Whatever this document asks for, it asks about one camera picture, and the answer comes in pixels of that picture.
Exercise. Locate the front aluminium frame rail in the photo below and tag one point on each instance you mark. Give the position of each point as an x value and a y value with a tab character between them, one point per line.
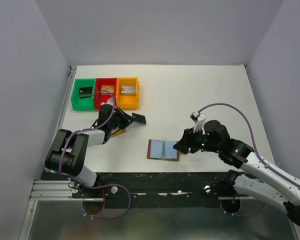
56	190

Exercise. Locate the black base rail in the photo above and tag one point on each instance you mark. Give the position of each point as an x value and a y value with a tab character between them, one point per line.
161	190

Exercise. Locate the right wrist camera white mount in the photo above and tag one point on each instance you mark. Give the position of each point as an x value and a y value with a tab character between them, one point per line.
199	121

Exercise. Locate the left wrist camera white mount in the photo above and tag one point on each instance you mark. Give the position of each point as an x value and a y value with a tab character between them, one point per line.
109	101

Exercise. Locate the brown leather card holder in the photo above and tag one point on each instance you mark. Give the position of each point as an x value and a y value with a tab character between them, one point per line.
162	150

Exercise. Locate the gold card in red bin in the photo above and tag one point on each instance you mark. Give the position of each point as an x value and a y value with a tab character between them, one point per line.
107	89

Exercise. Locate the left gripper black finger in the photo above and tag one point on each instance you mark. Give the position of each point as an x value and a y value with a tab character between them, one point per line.
125	123
123	116

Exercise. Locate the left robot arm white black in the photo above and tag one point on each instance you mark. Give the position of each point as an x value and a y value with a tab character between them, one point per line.
67	153

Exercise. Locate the gold card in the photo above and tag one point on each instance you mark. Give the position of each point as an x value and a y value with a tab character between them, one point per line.
117	132
107	89

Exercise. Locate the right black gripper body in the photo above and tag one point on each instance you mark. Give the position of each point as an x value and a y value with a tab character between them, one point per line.
188	140

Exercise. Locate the black card in green bin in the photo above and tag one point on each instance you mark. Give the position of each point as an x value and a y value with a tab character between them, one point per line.
85	92

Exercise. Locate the black credit card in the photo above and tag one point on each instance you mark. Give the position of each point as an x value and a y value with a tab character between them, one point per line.
138	118

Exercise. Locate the green plastic bin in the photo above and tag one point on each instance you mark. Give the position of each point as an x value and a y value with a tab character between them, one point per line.
85	104

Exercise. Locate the left aluminium side rail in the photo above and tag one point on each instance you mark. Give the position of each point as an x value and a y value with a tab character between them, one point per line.
64	102

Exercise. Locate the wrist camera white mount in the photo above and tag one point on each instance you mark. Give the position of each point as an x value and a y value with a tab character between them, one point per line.
109	101
199	121

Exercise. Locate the silver card in yellow bin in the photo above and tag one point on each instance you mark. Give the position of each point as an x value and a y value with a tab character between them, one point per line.
128	90

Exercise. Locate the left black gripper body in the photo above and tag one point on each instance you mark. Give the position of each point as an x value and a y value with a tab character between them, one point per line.
125	119

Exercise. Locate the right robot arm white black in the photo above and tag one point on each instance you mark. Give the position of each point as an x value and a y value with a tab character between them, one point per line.
270	184

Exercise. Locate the yellow plastic bin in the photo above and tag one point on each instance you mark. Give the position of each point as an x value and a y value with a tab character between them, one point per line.
127	102

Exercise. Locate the red plastic bin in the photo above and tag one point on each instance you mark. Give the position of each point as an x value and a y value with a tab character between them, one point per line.
97	99

